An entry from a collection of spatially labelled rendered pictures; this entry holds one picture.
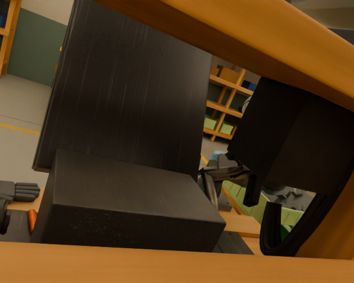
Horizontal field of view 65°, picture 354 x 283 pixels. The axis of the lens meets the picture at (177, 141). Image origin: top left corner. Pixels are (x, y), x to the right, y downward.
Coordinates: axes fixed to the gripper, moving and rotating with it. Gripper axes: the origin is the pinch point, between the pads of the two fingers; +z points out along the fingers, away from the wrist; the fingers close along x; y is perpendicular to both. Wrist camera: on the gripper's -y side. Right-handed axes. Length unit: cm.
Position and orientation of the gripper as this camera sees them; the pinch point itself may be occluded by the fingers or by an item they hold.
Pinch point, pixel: (209, 177)
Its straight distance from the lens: 74.6
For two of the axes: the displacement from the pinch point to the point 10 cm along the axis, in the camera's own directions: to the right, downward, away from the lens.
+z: -9.3, 0.6, -3.6
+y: -1.9, -9.2, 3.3
